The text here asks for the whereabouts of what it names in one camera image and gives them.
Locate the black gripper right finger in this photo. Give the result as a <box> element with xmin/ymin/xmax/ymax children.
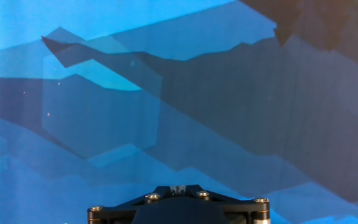
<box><xmin>178</xmin><ymin>184</ymin><xmax>272</xmax><ymax>224</ymax></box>

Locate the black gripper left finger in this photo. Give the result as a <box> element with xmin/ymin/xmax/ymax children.
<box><xmin>86</xmin><ymin>185</ymin><xmax>179</xmax><ymax>224</ymax></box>

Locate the blue geometric patterned backdrop cloth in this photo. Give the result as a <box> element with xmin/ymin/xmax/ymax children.
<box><xmin>0</xmin><ymin>0</ymin><xmax>358</xmax><ymax>224</ymax></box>

